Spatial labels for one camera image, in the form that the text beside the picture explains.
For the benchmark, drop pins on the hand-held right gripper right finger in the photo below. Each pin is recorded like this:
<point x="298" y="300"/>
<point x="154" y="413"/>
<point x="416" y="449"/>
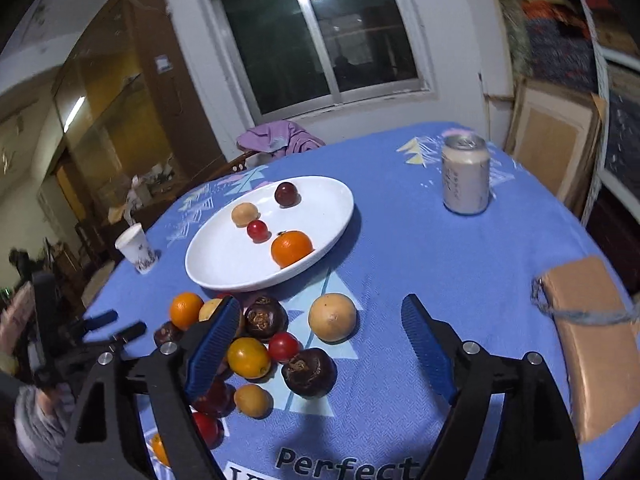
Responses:
<point x="430" y="355"/>

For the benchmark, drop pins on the sliding glass window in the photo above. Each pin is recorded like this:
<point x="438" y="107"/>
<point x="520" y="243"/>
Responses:
<point x="320" y="35"/>

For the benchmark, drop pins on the white printed paper cup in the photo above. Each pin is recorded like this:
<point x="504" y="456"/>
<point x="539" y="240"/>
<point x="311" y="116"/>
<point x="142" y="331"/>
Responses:
<point x="136" y="249"/>

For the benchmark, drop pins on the shelf of packed goods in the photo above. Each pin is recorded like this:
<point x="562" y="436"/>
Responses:
<point x="555" y="25"/>

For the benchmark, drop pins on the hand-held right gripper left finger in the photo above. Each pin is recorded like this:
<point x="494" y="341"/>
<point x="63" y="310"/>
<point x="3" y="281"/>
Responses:
<point x="212" y="355"/>

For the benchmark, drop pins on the spotted small orange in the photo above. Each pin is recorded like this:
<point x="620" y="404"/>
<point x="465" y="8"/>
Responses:
<point x="159" y="451"/>

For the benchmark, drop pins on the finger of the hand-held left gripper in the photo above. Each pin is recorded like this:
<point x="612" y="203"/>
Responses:
<point x="127" y="333"/>
<point x="100" y="319"/>

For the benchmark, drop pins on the small dark brown water chestnut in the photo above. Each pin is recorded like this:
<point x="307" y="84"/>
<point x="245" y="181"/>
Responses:
<point x="167" y="334"/>

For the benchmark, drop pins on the tall wooden cabinet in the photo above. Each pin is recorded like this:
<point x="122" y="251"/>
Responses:
<point x="125" y="85"/>

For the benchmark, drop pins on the small tan round fruit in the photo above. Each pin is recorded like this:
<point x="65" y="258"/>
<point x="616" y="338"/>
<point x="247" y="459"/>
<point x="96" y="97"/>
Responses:
<point x="253" y="400"/>
<point x="208" y="309"/>
<point x="245" y="213"/>

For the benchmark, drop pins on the yellow-orange round fruit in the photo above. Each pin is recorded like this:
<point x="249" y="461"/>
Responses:
<point x="248" y="357"/>

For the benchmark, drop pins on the large tan round fruit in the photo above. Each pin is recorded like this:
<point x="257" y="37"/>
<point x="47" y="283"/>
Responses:
<point x="332" y="318"/>

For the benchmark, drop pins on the purple cloth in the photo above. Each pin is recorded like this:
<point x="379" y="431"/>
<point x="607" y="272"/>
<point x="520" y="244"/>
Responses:
<point x="277" y="139"/>

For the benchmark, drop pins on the white oval plate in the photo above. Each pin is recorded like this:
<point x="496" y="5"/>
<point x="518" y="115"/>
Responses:
<point x="225" y="260"/>

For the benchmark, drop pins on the wooden chair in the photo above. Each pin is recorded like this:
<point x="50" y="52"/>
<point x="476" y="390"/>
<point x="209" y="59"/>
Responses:
<point x="240" y="162"/>

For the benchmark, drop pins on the red cherry tomato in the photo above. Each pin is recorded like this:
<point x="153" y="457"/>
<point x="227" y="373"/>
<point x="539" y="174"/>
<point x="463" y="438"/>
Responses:
<point x="284" y="346"/>
<point x="258" y="230"/>

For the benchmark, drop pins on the blue printed tablecloth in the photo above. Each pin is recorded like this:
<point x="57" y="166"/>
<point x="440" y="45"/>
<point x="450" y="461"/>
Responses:
<point x="400" y="260"/>

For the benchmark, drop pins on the stone-patterned board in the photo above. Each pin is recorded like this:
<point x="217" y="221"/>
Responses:
<point x="515" y="25"/>

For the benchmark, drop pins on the cluttered low wooden sideboard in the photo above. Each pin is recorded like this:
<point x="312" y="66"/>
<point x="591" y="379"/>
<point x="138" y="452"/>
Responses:
<point x="145" y="195"/>

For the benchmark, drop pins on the dark red plum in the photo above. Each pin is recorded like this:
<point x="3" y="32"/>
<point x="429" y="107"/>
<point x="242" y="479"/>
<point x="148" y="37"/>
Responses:
<point x="286" y="193"/>
<point x="218" y="397"/>
<point x="210" y="427"/>

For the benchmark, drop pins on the person's left hand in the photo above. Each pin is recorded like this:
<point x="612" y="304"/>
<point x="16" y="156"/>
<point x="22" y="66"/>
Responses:
<point x="15" y="325"/>

